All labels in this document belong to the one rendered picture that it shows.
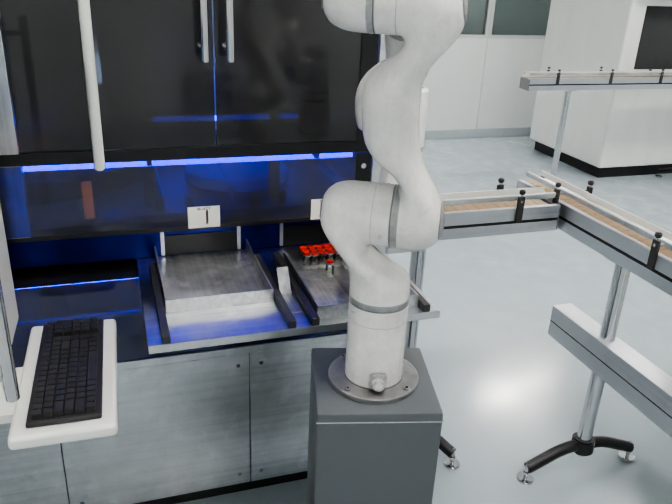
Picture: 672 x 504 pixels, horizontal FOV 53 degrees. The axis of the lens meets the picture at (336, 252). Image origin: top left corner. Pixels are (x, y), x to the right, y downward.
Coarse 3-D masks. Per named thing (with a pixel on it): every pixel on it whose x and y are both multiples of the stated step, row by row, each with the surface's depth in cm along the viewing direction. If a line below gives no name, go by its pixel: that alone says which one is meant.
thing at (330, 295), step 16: (288, 256) 185; (304, 272) 184; (320, 272) 185; (336, 272) 185; (304, 288) 170; (320, 288) 176; (336, 288) 176; (320, 304) 167; (336, 304) 161; (416, 304) 168
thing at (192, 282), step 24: (168, 264) 185; (192, 264) 186; (216, 264) 186; (240, 264) 187; (168, 288) 172; (192, 288) 172; (216, 288) 173; (240, 288) 174; (264, 288) 174; (168, 312) 160
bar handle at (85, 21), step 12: (84, 0) 146; (84, 12) 147; (84, 24) 148; (84, 36) 149; (84, 48) 150; (84, 60) 151; (96, 84) 154; (96, 96) 155; (96, 108) 155; (96, 120) 156; (96, 132) 157; (96, 144) 158; (96, 156) 159; (96, 168) 161
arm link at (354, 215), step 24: (336, 192) 125; (360, 192) 124; (384, 192) 124; (336, 216) 124; (360, 216) 123; (384, 216) 122; (336, 240) 126; (360, 240) 126; (384, 240) 125; (360, 264) 127; (384, 264) 131; (360, 288) 130; (384, 288) 128; (408, 288) 132; (384, 312) 130
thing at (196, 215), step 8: (192, 208) 179; (200, 208) 180; (208, 208) 180; (216, 208) 181; (192, 216) 180; (200, 216) 181; (208, 216) 181; (216, 216) 182; (192, 224) 181; (200, 224) 181; (208, 224) 182; (216, 224) 183
